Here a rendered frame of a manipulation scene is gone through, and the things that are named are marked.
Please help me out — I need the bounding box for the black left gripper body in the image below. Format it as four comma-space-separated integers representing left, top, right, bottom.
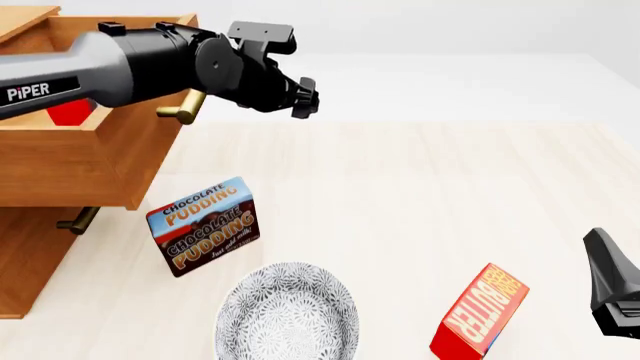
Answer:
291, 75, 322, 121

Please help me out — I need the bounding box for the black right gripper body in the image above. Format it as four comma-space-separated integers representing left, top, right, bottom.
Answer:
590, 297, 640, 341

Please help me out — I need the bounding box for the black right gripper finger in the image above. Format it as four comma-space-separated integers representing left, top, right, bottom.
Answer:
582, 226, 640, 312

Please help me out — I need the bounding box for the red and orange butter box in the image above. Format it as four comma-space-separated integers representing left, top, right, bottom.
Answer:
429, 261, 531, 360

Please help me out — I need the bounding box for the open wooden drawer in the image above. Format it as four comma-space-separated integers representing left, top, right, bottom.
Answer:
0, 13, 200, 212

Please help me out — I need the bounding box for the wooden cabinet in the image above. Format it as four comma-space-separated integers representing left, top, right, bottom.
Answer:
0, 5, 84, 321

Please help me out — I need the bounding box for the chocolate pudding box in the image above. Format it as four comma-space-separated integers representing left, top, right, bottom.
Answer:
145, 175, 262, 279

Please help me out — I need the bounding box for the patterned grey and white bowl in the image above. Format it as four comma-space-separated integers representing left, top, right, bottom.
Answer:
214, 261, 361, 360

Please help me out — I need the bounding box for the brass drawer handle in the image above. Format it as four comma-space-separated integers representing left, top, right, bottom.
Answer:
55, 206, 101, 237
155, 88, 208, 126

